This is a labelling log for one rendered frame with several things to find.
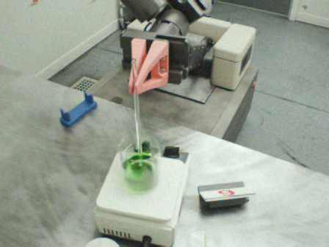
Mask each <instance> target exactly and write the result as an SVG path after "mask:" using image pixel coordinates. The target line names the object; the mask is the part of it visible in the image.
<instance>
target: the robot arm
mask: <svg viewBox="0 0 329 247"><path fill-rule="evenodd" d="M120 1H121V2H122V3H123V4H124V5H125V7H126V8H127V9H129V11H130V12H131V13H132V14H133V16H134V17H135V18H137V20H138V21H139V22H140V23H141V24H142V23H144V22H145V21H147V22H148V23H149V21H151V20H152V19H154V18H155V19H156V21H155V23H153V25H152V26H151V28H150V29H149V30H148V32H143V31H134V30H130V29H124V30H123V31H122V32H121V34H120V47H121V48H122V49H123V59H122V68H123V70H124V71H125V70H127V69H130V70H131V73H130V80H129V93H130V94H132V93H133V92H134V89H135V94H136V95H138V94H141V93H143V92H145V91H147V90H151V89H154V88H156V87H161V86H164V85H166V84H167V83H170V84H174V85H179V84H181V82H182V79H183V80H185V79H186V78H187V75H188V73H189V51H190V39H189V38H188V37H186V35H187V33H188V31H189V25H191V24H193V23H194V22H196V21H197V20H199V19H200V18H202V17H203V16H205V15H208V13H210V12H211V10H212V0H120ZM133 58H135V59H136V60H137V82H136V83H135V86H133V79H132V64H131V60H132V59H133Z"/></svg>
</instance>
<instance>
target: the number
mask: <svg viewBox="0 0 329 247"><path fill-rule="evenodd" d="M248 193H252V192H251V191H249V190H247V188H238V189H228V190H217V191H210V192H204V193H202V194H203V195H204V196H205V197H206V198H216V197H222V196H232V195H239V194H248Z"/></svg>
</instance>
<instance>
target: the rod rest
mask: <svg viewBox="0 0 329 247"><path fill-rule="evenodd" d="M84 99H85V100H84V101H83V102H81V103H80V104H78V105H76V107H74V108H73V109H72V110H70V111H69V112H68V111H67V112H65V111H64V110H63V109H62V108H61V109H60V112H61V116H62V117H61V118H59V121H60V122H61V123H62V124H64V125H66V126H72V125H73V124H74V123H75V122H77V121H78V120H79V119H80V118H82V117H83V116H84V115H86V114H87V113H88V112H89V111H91V110H92V109H93V108H95V106H97V101H94V99H93V95H92V94H91V95H89V93H87V91H84Z"/></svg>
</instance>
